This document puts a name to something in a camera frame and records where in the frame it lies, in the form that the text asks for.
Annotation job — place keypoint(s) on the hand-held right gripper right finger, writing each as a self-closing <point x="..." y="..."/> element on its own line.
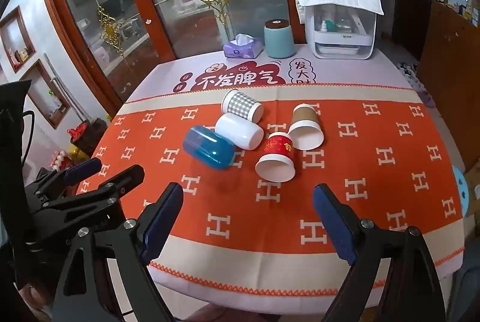
<point x="333" y="228"/>

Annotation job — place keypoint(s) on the teal canister with brown lid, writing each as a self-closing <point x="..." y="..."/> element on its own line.
<point x="279" y="42"/>

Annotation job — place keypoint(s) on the red paper cup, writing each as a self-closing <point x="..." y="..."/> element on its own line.
<point x="279" y="148"/>

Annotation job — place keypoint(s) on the brown sleeved paper cup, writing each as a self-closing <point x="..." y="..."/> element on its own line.
<point x="303" y="115"/>

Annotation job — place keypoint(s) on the white storage box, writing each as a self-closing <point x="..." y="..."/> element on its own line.
<point x="337" y="48"/>

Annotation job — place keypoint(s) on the blue plastic cup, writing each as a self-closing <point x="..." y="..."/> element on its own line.
<point x="210" y="150"/>

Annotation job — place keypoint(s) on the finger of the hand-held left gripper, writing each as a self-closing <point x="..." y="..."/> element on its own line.
<point x="125" y="179"/>
<point x="83" y="170"/>

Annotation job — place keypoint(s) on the teal bottle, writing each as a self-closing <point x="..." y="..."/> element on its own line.
<point x="329" y="25"/>

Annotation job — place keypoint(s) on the brown wooden cabinet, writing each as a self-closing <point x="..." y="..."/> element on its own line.
<point x="450" y="74"/>

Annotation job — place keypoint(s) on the wooden framed wall niche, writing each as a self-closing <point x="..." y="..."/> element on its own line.
<point x="17" y="40"/>
<point x="47" y="93"/>

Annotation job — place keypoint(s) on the purple tissue pack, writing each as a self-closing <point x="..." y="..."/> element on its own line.
<point x="240" y="50"/>

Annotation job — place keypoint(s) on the blue dotted stool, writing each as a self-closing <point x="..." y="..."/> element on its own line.
<point x="460" y="190"/>

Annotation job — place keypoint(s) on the orange patterned tablecloth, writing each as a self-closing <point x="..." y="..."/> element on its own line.
<point x="337" y="71"/>

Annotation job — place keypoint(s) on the plain white cup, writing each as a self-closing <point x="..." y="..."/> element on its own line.
<point x="238" y="129"/>

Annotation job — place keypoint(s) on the red flower decoration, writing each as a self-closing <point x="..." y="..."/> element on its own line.
<point x="79" y="130"/>

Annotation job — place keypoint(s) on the grey checkered cup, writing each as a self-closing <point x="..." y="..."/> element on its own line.
<point x="240" y="104"/>

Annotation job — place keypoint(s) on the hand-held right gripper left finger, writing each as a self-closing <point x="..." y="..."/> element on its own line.
<point x="165" y="222"/>

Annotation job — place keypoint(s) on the orange patterned blanket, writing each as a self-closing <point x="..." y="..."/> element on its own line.
<point x="375" y="194"/>

